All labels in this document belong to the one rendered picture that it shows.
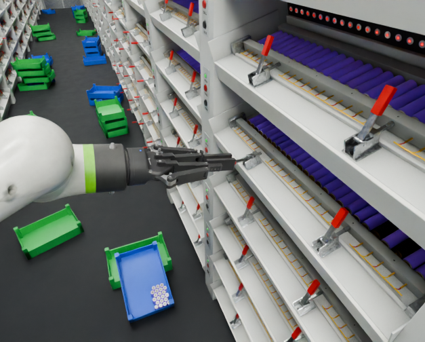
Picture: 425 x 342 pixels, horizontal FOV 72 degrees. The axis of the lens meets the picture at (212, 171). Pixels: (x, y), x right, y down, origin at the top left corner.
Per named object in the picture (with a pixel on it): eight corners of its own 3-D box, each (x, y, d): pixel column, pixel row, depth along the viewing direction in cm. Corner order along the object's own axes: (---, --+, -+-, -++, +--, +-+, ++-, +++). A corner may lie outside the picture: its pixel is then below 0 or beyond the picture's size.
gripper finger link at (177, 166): (156, 158, 59) (157, 162, 58) (209, 158, 63) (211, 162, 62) (154, 174, 61) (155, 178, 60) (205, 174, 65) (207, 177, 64)
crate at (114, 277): (112, 290, 142) (109, 280, 137) (107, 257, 157) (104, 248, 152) (172, 269, 151) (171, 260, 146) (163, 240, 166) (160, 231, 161)
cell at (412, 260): (442, 251, 45) (408, 271, 45) (432, 241, 46) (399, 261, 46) (449, 248, 44) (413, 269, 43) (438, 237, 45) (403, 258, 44)
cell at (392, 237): (410, 224, 49) (379, 243, 49) (412, 218, 48) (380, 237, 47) (420, 232, 48) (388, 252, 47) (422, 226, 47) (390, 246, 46)
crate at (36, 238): (28, 260, 155) (22, 250, 150) (18, 237, 167) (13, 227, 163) (84, 231, 171) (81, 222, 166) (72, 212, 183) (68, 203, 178)
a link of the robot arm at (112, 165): (95, 157, 49) (91, 131, 56) (96, 209, 56) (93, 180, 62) (132, 156, 52) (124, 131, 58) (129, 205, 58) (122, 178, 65)
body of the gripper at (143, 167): (121, 169, 63) (164, 167, 67) (127, 195, 57) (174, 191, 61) (123, 139, 59) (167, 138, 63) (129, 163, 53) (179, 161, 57)
